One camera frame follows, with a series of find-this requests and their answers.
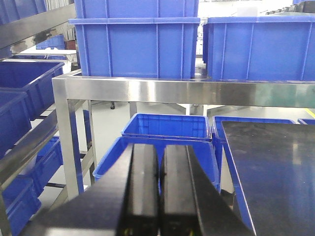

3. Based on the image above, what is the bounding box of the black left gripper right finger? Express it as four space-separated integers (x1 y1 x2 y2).
160 145 253 236

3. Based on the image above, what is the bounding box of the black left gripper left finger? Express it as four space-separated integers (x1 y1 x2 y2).
25 144 158 236

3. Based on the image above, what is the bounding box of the blue crate on shelf centre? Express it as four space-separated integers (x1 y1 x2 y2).
69 17 200 80

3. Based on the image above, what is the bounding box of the blue crate on shelf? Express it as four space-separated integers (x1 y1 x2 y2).
206 15 315 81
69 17 200 80

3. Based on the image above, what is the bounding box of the blue crate on shelf right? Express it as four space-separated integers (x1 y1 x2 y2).
206 15 315 81

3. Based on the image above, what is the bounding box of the blue floor bin near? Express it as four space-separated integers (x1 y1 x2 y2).
93 136 221 191

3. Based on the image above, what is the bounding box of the blue floor bin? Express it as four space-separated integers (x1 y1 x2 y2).
121 113 211 142
93 136 221 191

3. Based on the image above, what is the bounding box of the blue bin under table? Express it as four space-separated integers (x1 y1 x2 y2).
211 116 295 231

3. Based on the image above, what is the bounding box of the blue floor bin far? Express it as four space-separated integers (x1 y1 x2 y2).
121 113 211 142

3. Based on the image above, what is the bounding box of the blue bin left rack lower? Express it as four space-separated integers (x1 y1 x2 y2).
25 136 63 197

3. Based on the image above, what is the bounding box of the blue bin rack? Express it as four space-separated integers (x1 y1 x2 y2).
0 90 32 158
2 176 41 236
0 61 64 120
25 136 63 197

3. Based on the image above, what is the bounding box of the blue bin left rack bottom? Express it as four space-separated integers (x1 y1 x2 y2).
2 176 41 236

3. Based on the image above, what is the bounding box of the blue bin left rack near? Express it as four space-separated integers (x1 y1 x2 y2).
0 90 32 158

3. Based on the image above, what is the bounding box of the blue bin far right floor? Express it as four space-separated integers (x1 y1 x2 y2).
297 118 315 125

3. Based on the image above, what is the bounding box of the blue bin left rack upper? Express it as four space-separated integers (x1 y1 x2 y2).
0 61 64 120

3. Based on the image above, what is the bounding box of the blue crate stacked on top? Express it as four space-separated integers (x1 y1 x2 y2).
74 0 199 19

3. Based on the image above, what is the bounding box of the steel rack on left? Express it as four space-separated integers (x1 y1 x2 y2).
0 3 77 236

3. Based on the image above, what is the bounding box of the blue bin top left corner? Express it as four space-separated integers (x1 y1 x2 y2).
0 0 47 25

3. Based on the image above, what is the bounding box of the stainless steel shelf frame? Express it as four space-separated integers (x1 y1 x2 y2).
52 70 315 199

